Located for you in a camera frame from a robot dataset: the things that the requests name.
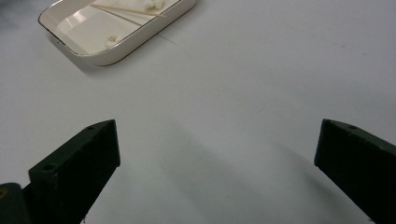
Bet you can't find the thin wooden stick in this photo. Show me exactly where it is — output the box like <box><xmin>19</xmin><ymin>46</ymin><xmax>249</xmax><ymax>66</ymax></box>
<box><xmin>90</xmin><ymin>3</ymin><xmax>167</xmax><ymax>19</ymax></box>

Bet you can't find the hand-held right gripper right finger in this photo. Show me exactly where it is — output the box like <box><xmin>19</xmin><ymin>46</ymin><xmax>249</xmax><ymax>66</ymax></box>
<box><xmin>313</xmin><ymin>118</ymin><xmax>396</xmax><ymax>224</ymax></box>

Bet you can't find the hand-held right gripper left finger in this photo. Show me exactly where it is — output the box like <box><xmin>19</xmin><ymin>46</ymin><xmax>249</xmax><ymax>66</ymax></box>
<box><xmin>22</xmin><ymin>119</ymin><xmax>121</xmax><ymax>224</ymax></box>

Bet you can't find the white square tray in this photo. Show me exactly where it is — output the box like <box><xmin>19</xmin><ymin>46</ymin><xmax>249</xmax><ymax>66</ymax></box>
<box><xmin>37</xmin><ymin>0</ymin><xmax>198</xmax><ymax>67</ymax></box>

